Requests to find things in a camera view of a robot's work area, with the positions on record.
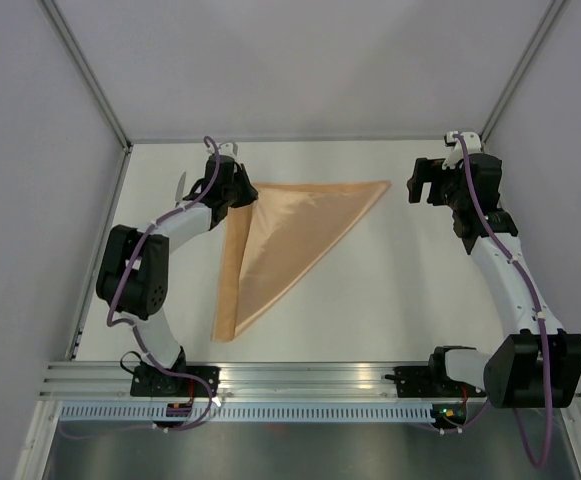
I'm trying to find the knife with dark handle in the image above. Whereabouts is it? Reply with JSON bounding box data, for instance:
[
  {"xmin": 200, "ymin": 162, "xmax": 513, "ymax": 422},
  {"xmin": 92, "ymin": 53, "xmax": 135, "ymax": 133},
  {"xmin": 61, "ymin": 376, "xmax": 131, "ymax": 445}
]
[{"xmin": 174, "ymin": 171, "xmax": 187, "ymax": 207}]

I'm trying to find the peach cloth napkin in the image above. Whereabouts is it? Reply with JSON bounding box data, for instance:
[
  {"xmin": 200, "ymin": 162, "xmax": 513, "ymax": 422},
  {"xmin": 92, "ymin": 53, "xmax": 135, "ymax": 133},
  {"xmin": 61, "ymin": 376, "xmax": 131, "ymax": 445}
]
[{"xmin": 211, "ymin": 180, "xmax": 391, "ymax": 343}]

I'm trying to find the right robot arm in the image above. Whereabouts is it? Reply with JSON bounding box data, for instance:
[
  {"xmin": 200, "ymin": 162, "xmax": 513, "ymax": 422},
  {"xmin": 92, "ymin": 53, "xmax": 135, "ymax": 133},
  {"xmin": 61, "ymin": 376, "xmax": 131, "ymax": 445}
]
[{"xmin": 407, "ymin": 153, "xmax": 581, "ymax": 409}]

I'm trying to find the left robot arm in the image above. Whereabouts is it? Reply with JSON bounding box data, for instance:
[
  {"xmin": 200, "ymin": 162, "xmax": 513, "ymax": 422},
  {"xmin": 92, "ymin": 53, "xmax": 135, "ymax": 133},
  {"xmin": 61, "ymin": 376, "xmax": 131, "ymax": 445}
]
[{"xmin": 95, "ymin": 153, "xmax": 258, "ymax": 396}]

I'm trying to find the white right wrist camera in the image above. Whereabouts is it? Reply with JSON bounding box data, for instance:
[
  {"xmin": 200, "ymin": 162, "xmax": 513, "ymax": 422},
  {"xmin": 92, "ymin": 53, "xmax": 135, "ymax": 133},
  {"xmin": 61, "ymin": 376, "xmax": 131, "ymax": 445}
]
[{"xmin": 442, "ymin": 131, "xmax": 483, "ymax": 170}]

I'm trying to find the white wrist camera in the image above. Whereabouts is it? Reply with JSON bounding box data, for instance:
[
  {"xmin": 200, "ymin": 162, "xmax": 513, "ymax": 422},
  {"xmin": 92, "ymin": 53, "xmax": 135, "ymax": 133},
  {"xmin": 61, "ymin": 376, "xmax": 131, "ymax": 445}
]
[
  {"xmin": 442, "ymin": 131, "xmax": 483, "ymax": 170},
  {"xmin": 218, "ymin": 141, "xmax": 239, "ymax": 159}
]

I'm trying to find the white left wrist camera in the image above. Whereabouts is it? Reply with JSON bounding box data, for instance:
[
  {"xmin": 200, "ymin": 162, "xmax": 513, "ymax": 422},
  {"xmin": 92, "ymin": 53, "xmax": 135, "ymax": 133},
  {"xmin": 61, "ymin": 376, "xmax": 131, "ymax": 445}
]
[{"xmin": 218, "ymin": 141, "xmax": 239, "ymax": 159}]

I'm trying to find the back aluminium frame rail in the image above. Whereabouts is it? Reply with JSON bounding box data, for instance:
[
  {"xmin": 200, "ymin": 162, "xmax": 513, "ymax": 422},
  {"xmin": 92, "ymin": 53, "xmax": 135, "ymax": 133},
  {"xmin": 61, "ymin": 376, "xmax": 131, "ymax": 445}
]
[{"xmin": 130, "ymin": 132, "xmax": 445, "ymax": 145}]

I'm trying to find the aluminium frame rail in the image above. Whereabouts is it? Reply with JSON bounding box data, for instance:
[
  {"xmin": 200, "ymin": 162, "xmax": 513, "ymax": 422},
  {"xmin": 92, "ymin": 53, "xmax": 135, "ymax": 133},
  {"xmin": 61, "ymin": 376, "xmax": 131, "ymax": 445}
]
[
  {"xmin": 130, "ymin": 132, "xmax": 445, "ymax": 145},
  {"xmin": 37, "ymin": 361, "xmax": 485, "ymax": 402}
]

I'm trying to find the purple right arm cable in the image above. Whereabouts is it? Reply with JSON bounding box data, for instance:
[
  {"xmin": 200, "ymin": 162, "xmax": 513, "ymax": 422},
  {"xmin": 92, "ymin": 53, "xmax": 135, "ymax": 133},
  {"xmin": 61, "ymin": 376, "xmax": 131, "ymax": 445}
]
[{"xmin": 429, "ymin": 133, "xmax": 551, "ymax": 469}]

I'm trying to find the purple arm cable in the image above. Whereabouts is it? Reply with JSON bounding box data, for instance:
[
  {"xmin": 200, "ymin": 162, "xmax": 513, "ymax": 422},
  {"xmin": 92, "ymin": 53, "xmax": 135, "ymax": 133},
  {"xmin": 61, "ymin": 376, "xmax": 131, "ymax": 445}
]
[
  {"xmin": 59, "ymin": 133, "xmax": 221, "ymax": 441},
  {"xmin": 429, "ymin": 133, "xmax": 551, "ymax": 469}
]

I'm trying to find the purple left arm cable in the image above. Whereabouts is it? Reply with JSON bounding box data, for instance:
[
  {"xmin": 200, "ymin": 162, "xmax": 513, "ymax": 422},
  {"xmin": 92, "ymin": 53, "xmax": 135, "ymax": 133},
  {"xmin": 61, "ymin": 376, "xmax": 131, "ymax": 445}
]
[{"xmin": 59, "ymin": 133, "xmax": 221, "ymax": 441}]

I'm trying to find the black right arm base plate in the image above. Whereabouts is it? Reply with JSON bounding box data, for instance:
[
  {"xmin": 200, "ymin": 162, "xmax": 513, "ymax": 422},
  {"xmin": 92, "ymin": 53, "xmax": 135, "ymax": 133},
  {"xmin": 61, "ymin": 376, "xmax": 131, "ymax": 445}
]
[{"xmin": 383, "ymin": 365, "xmax": 485, "ymax": 399}]

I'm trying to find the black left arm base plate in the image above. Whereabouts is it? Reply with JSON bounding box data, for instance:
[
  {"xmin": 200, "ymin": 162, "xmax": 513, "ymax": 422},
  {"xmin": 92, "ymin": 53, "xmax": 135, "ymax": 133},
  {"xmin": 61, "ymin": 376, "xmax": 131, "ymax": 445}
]
[{"xmin": 130, "ymin": 363, "xmax": 220, "ymax": 398}]

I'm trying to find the aluminium front frame rail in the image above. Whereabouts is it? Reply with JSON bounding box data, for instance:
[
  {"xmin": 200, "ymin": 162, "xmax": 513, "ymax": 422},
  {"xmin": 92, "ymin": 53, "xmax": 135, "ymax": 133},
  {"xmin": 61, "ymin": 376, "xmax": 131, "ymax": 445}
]
[{"xmin": 37, "ymin": 361, "xmax": 485, "ymax": 402}]

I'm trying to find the left aluminium corner post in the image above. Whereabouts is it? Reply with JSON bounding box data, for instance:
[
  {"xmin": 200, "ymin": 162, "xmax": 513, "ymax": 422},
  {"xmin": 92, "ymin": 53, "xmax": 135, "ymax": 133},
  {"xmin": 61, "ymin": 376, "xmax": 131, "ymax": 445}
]
[{"xmin": 38, "ymin": 0, "xmax": 132, "ymax": 152}]

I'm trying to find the white slotted cable duct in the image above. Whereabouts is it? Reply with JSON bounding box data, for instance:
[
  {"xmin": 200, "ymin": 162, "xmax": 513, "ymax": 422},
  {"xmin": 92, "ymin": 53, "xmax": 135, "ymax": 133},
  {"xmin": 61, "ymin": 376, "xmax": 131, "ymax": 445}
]
[{"xmin": 59, "ymin": 401, "xmax": 433, "ymax": 424}]

